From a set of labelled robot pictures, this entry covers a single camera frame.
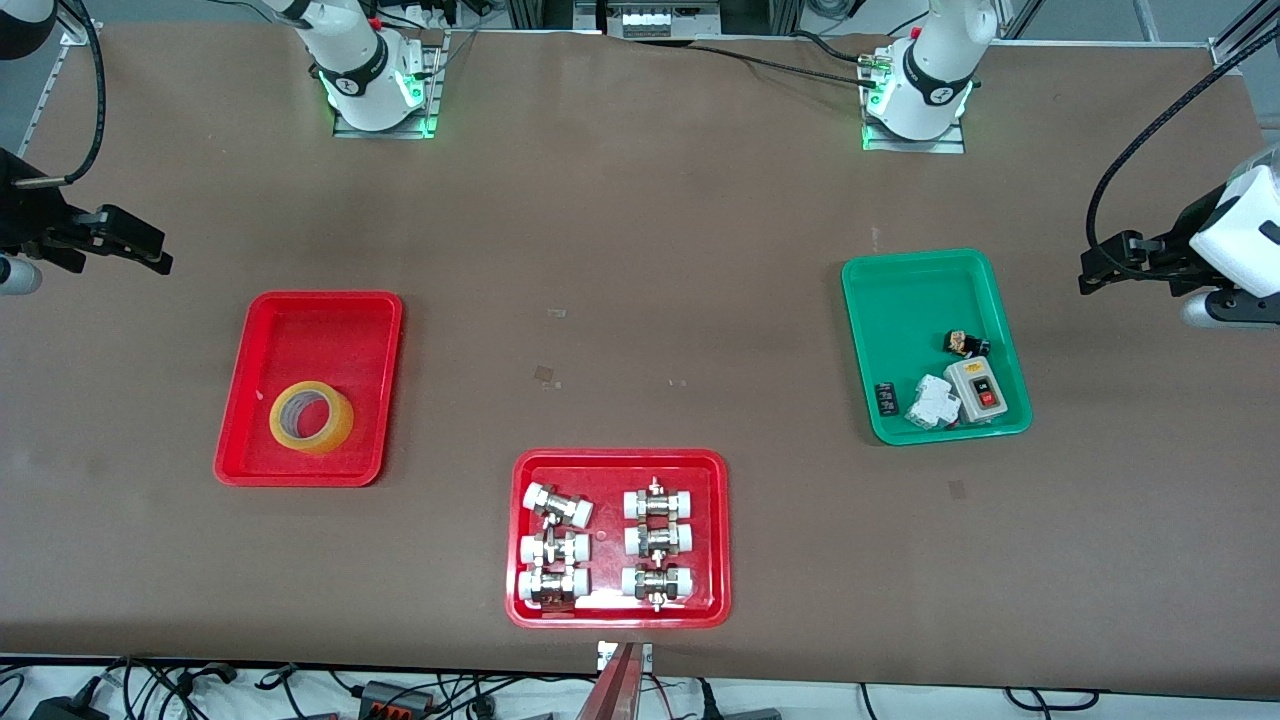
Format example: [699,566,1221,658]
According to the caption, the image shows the yellow tape roll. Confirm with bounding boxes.
[268,380,355,456]

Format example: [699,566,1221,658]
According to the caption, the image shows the empty red plastic tray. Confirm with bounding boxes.
[213,290,405,489]

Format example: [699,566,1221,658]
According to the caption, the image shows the green plastic tray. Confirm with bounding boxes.
[840,247,1034,447]

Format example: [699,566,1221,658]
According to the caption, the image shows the red tray holding valves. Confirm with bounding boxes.
[505,448,733,630]

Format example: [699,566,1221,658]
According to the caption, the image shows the white circuit breaker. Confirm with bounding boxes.
[904,374,963,431]

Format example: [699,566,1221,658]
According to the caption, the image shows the black power adapter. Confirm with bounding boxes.
[28,695,109,720]

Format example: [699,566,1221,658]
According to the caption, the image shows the metal valve white caps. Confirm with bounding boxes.
[517,566,591,611]
[522,482,595,529]
[519,530,592,569]
[620,564,695,613]
[623,478,696,521]
[623,522,695,559]

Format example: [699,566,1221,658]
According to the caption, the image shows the white power strip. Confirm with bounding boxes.
[620,0,723,39]

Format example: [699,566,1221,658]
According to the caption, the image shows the reddish metal bar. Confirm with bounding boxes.
[576,643,643,720]

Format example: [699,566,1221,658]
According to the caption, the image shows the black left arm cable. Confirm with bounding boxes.
[1087,45,1280,271]

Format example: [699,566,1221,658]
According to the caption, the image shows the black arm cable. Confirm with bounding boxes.
[12,0,107,191]
[1087,45,1280,271]

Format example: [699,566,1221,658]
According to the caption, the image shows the aluminium table edge rail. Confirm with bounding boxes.
[25,45,73,136]

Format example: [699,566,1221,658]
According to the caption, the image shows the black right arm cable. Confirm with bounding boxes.
[12,0,107,191]

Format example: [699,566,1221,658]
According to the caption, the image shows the grey switch box red button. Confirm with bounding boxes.
[943,357,1006,424]

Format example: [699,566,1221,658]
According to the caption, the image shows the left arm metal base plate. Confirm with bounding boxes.
[862,40,967,155]

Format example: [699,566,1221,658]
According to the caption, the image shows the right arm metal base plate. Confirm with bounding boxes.
[333,28,446,139]

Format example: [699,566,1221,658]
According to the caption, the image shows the thin black table cable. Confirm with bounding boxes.
[692,36,881,87]

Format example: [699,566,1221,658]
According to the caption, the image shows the aluminium frame post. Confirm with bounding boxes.
[505,0,601,31]

